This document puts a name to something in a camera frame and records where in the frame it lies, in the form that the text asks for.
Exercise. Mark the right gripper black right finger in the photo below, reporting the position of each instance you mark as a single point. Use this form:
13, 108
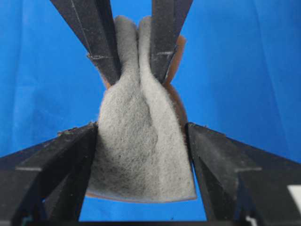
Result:
242, 184

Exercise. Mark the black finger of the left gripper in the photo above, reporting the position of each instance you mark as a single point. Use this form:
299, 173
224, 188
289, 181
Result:
167, 19
92, 23

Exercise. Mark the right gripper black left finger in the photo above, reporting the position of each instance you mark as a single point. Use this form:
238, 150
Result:
47, 182

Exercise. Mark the grey and orange sponge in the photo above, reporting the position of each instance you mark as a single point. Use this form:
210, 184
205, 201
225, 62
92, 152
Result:
141, 153

